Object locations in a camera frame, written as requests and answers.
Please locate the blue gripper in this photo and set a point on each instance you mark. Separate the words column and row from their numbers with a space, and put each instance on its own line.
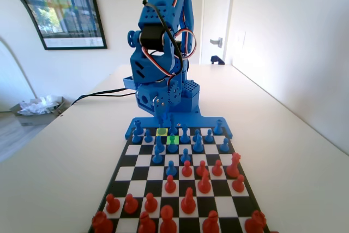
column 147, row 97

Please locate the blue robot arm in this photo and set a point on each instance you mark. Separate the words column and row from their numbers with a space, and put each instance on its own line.
column 191, row 102

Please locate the blue king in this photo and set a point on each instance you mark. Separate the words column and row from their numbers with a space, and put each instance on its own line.
column 173, row 128

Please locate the blue pawn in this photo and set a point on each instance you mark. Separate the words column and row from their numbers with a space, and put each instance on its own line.
column 224, row 147
column 208, row 137
column 171, row 170
column 147, row 137
column 185, row 158
column 136, row 138
column 157, row 158
column 196, row 132

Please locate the blue rook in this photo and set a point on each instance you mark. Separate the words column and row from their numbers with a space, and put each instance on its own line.
column 138, row 129
column 217, row 128

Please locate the red pawn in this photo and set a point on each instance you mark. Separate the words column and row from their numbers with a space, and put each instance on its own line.
column 238, row 185
column 131, row 205
column 201, row 166
column 170, row 186
column 112, row 205
column 187, row 171
column 150, row 204
column 217, row 170

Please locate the black white chessboard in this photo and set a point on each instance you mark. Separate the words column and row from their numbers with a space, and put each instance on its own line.
column 144, row 174

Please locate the small blue printed part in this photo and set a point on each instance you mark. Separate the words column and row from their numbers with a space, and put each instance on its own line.
column 216, row 60

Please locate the red knight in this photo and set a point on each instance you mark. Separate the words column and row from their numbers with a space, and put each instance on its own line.
column 188, row 204
column 204, row 185

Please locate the red king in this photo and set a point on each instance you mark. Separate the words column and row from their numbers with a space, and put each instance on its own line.
column 167, row 222

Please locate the white door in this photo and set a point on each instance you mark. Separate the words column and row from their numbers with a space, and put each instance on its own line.
column 215, row 12

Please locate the red bishop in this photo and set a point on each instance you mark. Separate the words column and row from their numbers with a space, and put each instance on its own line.
column 211, row 224
column 146, row 224

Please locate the clear plastic wrap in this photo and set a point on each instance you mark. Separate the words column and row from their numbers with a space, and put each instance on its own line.
column 38, row 106

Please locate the red rook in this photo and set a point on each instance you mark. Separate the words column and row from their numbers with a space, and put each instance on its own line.
column 255, row 222
column 102, row 223

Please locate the cardboard box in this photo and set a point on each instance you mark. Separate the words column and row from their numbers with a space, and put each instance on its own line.
column 35, row 119

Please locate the black framed poster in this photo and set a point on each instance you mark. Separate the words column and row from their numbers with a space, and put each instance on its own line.
column 68, row 6

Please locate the white arched furniture panel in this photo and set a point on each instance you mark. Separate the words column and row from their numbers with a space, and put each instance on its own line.
column 8, row 80

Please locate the blue base plate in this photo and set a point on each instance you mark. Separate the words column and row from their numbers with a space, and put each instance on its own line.
column 203, row 121

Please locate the red base plate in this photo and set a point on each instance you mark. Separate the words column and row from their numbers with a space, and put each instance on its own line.
column 273, row 231

